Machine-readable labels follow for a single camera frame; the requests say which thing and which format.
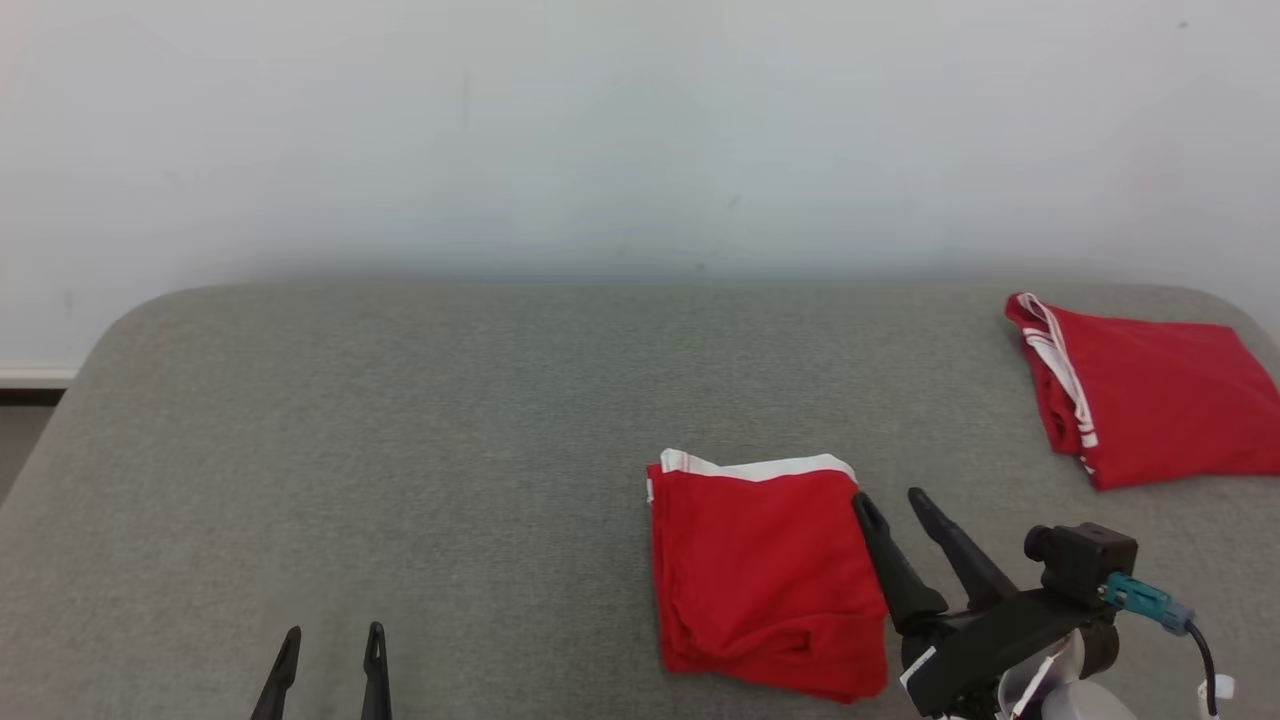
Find red basketball jersey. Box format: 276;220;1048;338
1004;291;1280;492

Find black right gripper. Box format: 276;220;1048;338
851;486;1123;720

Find thin black cable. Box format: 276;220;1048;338
1184;618;1223;720

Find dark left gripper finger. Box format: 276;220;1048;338
360;621;394;720
249;626;303;720

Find teal cable connector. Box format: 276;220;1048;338
1099;572;1197;635

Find white and black baseboard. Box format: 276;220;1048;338
0;363;81;408

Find red shorts with white stripes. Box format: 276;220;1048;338
644;448;890;705

